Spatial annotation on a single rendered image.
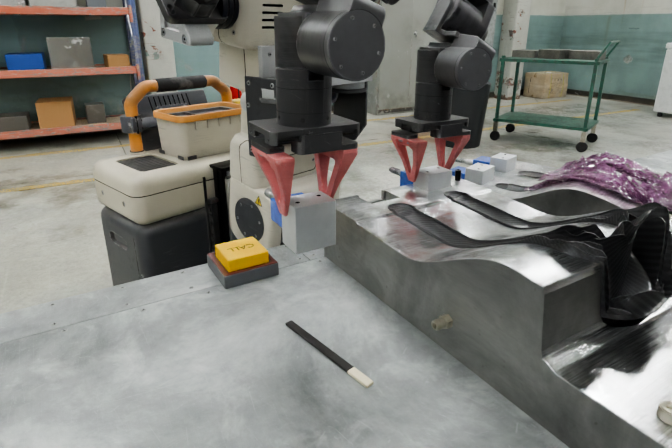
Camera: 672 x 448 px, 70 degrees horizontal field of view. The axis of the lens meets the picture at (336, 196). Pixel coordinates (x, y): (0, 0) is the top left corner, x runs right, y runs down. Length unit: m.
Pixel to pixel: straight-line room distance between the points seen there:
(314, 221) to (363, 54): 0.19
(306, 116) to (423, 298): 0.24
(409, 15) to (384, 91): 1.01
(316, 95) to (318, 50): 0.07
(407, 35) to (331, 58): 6.28
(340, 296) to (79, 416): 0.32
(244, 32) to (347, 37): 0.58
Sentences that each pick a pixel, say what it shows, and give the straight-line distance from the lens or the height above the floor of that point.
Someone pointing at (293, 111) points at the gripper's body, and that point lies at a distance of 0.48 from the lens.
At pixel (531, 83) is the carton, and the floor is 0.23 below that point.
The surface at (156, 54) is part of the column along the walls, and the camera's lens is 5.69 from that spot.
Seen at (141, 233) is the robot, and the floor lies 0.67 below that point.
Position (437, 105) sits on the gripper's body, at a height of 1.02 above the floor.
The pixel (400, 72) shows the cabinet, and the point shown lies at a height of 0.55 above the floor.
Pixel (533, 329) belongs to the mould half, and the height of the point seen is 0.89.
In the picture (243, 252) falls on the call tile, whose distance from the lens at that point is 0.69.
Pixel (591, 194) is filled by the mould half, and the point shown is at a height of 0.89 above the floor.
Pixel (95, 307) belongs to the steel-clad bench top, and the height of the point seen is 0.80.
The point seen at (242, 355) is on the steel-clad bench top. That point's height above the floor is 0.80.
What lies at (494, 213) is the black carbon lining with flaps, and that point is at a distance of 0.73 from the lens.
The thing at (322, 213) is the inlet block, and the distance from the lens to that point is 0.52.
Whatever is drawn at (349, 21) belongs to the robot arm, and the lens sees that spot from 0.41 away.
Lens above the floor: 1.14
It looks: 20 degrees down
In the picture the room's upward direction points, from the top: straight up
